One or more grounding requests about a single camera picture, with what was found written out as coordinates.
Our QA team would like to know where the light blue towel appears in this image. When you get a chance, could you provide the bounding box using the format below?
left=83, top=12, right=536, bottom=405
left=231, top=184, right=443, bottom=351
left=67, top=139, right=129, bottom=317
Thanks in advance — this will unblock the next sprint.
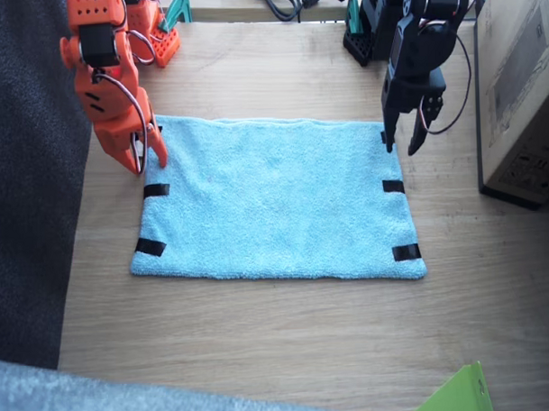
left=124, top=104, right=429, bottom=292

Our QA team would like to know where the brown cardboard box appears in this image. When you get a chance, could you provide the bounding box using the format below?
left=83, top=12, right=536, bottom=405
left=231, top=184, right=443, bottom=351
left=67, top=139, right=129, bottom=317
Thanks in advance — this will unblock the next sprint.
left=471, top=0, right=549, bottom=213

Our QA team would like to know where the green table clamp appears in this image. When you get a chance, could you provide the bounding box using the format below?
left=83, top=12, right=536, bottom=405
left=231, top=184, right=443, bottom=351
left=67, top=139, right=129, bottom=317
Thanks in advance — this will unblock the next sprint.
left=345, top=0, right=364, bottom=35
left=160, top=0, right=193, bottom=33

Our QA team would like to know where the grey fuzzy fabric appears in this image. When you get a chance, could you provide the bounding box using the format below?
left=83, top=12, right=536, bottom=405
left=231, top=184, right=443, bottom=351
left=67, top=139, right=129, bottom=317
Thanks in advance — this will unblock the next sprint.
left=0, top=344, right=371, bottom=411

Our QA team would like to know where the orange arm servo wire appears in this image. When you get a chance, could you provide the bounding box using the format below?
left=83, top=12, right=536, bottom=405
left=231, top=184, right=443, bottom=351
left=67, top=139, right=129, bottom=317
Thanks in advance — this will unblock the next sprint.
left=91, top=28, right=160, bottom=177

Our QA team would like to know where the black arm servo wire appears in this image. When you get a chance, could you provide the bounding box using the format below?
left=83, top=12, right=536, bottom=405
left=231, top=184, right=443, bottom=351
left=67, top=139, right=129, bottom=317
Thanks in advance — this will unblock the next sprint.
left=415, top=16, right=476, bottom=136

